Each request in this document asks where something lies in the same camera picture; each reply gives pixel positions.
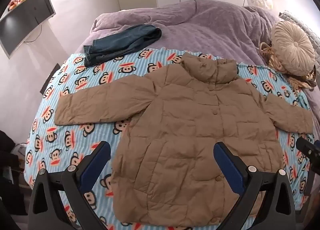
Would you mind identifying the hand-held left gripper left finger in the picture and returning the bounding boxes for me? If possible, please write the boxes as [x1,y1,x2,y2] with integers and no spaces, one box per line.
[27,141,112,230]

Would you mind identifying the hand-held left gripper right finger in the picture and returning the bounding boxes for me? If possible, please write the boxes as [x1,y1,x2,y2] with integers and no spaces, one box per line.
[213,141,297,230]

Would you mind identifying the tan puffer jacket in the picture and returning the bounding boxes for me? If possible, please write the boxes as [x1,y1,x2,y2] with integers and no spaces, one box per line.
[54,53,314,228]

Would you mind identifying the monkey print striped blanket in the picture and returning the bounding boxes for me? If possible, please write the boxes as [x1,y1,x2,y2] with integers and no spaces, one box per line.
[24,46,315,230]

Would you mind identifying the beige braided knot cushion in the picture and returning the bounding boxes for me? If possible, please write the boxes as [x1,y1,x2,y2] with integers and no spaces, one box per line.
[259,41,317,91]

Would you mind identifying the round cream pleated cushion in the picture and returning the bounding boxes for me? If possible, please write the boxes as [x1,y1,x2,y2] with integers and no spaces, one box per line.
[271,21,316,76]

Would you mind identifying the grey quilted headboard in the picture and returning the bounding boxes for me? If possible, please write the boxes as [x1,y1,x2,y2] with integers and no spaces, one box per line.
[279,10,320,76]

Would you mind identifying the blue jeans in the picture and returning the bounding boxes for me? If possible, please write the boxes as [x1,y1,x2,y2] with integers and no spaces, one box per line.
[83,24,162,68]

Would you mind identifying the purple bedspread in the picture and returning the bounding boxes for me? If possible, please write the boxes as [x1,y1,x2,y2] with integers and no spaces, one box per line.
[76,0,320,130]

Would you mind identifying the monitor cable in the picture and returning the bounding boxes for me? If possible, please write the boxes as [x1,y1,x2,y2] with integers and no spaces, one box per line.
[24,24,43,43]

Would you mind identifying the wall-mounted monitor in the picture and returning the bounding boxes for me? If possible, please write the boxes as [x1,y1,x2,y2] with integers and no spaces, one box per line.
[0,0,56,60]

